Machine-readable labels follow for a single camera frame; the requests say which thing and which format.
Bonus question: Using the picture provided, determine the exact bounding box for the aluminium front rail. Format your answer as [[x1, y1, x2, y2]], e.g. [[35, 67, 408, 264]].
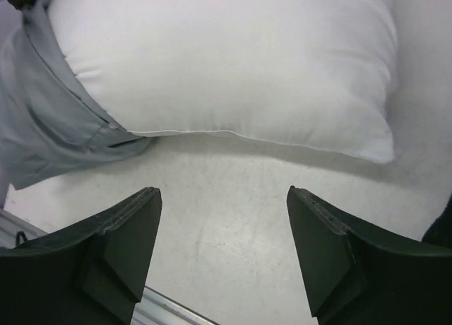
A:
[[0, 210, 227, 325]]

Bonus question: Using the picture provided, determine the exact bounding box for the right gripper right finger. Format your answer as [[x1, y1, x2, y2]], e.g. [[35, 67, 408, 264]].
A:
[[287, 187, 451, 324]]

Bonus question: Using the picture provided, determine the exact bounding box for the white pillow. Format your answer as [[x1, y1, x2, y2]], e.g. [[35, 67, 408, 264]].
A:
[[47, 0, 398, 164]]

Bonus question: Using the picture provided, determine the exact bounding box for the grey pillowcase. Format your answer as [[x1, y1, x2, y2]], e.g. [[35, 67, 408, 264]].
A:
[[1, 0, 155, 190]]

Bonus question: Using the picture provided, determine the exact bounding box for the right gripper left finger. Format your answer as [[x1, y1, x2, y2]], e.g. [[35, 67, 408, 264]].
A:
[[0, 186, 163, 325]]

